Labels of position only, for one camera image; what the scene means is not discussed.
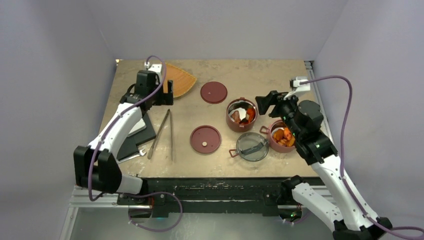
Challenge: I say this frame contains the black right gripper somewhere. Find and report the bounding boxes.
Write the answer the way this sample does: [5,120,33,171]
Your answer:
[255,90,304,139]

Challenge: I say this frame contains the red white shrimp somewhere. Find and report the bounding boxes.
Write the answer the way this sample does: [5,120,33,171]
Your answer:
[245,107,256,124]

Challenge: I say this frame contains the white round rice cracker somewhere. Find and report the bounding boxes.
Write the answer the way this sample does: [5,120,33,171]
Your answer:
[229,107,247,121]

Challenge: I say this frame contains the dark red steel lunch pot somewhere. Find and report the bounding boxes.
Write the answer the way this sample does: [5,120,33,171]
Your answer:
[226,97,259,133]

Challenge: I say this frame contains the orange fried chicken wing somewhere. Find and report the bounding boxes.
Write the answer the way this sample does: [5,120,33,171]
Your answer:
[272,128,295,147]

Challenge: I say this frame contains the glass lid with red clasp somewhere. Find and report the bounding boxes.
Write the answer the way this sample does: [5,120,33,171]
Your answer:
[228,132,269,162]

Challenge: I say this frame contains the steel food tongs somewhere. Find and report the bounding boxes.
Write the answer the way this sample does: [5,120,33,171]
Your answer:
[147,108,174,162]

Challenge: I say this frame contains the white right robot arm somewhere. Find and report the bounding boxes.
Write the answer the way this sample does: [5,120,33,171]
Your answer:
[255,90,393,240]

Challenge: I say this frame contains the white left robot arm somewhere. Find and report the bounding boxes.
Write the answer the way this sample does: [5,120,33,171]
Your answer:
[73,64,174,205]

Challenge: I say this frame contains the white small device box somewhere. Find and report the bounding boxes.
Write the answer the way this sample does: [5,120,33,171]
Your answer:
[128,118,146,137]

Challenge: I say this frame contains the woven bamboo basket tray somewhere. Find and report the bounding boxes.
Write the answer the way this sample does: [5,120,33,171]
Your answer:
[165,63,197,99]

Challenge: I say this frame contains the dark red round lid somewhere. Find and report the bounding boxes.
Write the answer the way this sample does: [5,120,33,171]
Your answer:
[200,81,228,104]

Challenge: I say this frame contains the steel wrench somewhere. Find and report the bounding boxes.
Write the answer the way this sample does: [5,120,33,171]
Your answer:
[117,149,147,164]

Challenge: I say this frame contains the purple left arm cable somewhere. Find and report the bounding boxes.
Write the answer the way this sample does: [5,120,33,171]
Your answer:
[87,55,183,233]

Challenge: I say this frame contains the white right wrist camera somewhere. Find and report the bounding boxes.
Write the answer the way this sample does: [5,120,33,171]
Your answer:
[283,76,311,100]

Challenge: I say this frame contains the black network switch box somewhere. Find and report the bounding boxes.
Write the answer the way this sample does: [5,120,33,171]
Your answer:
[117,113,157,161]

